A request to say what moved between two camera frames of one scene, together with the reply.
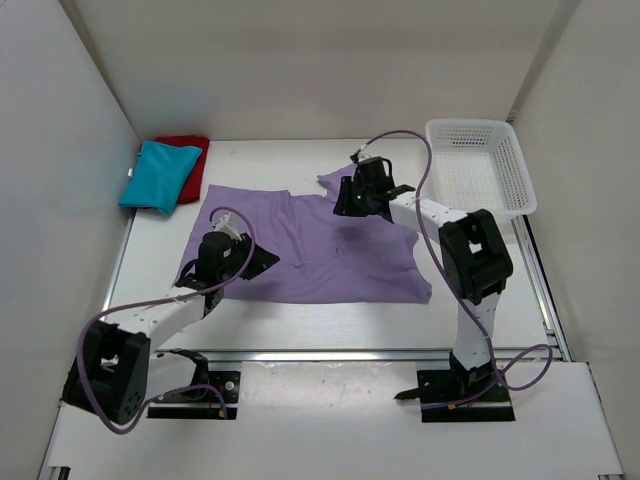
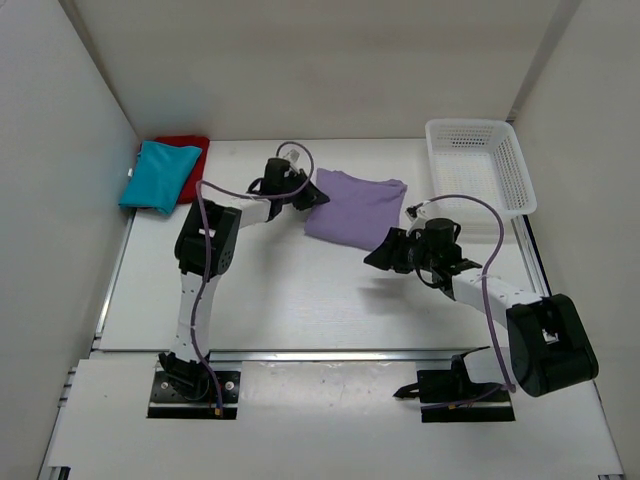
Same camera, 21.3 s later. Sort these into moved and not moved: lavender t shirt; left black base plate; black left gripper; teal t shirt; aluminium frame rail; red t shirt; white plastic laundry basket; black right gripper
Moved: lavender t shirt; black right gripper; black left gripper
Not moved: red t shirt; teal t shirt; left black base plate; aluminium frame rail; white plastic laundry basket
